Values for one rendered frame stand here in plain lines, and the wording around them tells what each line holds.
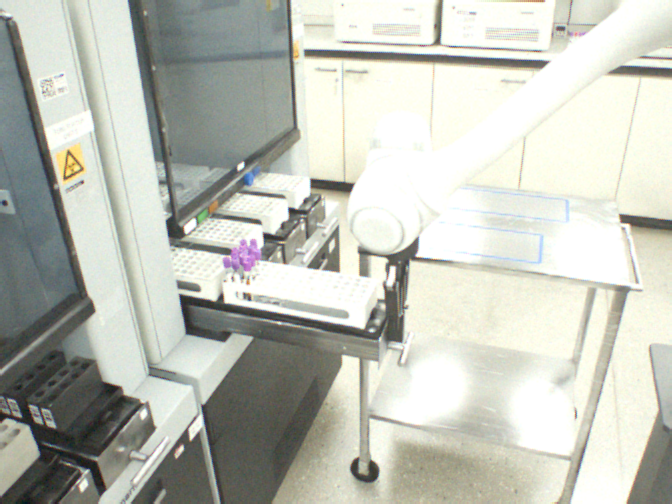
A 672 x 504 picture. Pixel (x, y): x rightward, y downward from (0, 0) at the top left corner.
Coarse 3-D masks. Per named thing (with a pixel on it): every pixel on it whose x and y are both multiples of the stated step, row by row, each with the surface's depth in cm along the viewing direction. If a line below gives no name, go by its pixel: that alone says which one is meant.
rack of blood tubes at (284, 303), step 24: (264, 264) 124; (240, 288) 117; (264, 288) 117; (288, 288) 116; (312, 288) 116; (336, 288) 116; (360, 288) 115; (288, 312) 116; (312, 312) 118; (336, 312) 118; (360, 312) 110
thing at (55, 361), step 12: (48, 360) 95; (60, 360) 96; (36, 372) 93; (48, 372) 94; (24, 384) 90; (36, 384) 92; (12, 396) 88; (24, 396) 90; (12, 408) 90; (24, 408) 90
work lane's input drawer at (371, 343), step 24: (192, 312) 122; (216, 312) 120; (240, 312) 119; (264, 312) 117; (384, 312) 116; (264, 336) 119; (288, 336) 117; (312, 336) 115; (336, 336) 113; (360, 336) 112; (384, 336) 113; (408, 336) 120
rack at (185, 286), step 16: (176, 256) 129; (192, 256) 128; (208, 256) 128; (224, 256) 127; (176, 272) 123; (192, 272) 122; (208, 272) 122; (224, 272) 123; (192, 288) 127; (208, 288) 120
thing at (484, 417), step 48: (480, 192) 164; (528, 192) 164; (432, 240) 141; (480, 240) 140; (528, 240) 139; (576, 240) 139; (624, 288) 122; (432, 336) 196; (384, 384) 177; (432, 384) 176; (480, 384) 175; (528, 384) 175; (480, 432) 159; (528, 432) 158; (576, 480) 152
